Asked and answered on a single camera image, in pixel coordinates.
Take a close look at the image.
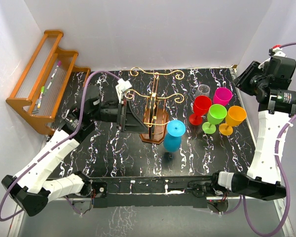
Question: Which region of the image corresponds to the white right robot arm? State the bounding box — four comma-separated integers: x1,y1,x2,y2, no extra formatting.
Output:
210,55,296,201

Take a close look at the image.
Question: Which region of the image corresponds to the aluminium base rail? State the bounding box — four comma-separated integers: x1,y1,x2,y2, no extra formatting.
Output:
9,178,295,237

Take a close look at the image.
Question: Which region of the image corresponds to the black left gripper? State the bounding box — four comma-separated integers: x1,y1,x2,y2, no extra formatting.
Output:
90,99,148,133

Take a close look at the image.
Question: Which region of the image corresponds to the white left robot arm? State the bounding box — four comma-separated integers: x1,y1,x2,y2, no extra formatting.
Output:
1,85,148,217

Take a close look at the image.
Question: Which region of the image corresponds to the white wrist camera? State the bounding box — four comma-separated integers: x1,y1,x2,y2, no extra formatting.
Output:
115,79,132,103
268,44,287,57

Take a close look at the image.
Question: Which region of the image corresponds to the blue wine glass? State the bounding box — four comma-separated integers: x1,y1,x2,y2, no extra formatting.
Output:
163,119,186,153

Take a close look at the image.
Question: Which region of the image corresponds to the green capped marker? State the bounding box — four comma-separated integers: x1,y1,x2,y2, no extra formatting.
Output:
37,86,45,109

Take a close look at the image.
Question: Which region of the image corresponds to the magenta wine glass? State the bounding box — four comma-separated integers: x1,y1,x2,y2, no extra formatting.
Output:
213,87,233,106

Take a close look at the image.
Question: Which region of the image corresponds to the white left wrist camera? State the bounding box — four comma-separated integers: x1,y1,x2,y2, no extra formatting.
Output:
115,79,132,103

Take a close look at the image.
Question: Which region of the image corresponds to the wooden tiered shelf rack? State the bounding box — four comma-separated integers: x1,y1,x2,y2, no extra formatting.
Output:
6,30,91,135

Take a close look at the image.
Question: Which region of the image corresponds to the green wine glass cream base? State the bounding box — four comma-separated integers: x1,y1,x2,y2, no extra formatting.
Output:
202,104,227,134

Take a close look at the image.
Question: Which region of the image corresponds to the orange wine glass yellow base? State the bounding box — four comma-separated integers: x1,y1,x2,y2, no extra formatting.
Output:
219,106,247,136

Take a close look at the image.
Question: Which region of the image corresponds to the gold wire wine glass rack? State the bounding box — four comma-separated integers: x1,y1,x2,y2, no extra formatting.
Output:
124,67,185,145

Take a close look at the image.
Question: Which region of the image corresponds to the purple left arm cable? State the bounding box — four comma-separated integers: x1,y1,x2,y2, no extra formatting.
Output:
0,70,121,222

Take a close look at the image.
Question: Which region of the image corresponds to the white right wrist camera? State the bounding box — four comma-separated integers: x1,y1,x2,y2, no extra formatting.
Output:
268,44,287,57

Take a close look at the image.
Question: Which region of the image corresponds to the purple capped marker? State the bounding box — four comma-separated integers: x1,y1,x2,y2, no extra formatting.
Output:
51,61,62,80

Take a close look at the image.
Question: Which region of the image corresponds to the clear wine glass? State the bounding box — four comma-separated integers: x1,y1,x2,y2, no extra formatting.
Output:
195,84,210,97

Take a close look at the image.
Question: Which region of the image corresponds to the red wine glass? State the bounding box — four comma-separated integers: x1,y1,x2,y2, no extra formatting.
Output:
189,95,212,126

